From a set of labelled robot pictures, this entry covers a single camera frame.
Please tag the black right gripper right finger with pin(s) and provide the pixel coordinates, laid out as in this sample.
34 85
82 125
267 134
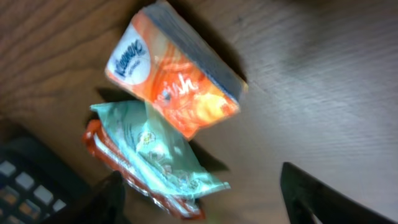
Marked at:
308 199

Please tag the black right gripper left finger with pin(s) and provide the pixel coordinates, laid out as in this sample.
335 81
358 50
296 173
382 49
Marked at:
103 205

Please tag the light green wipes pack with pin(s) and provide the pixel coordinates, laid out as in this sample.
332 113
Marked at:
159 154

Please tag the orange-red snack bar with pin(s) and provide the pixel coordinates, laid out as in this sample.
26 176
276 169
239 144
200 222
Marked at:
101 146

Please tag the orange tissue pack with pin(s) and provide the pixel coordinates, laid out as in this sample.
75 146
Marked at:
163 60

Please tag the grey plastic mesh basket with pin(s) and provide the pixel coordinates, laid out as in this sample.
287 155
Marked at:
35 182

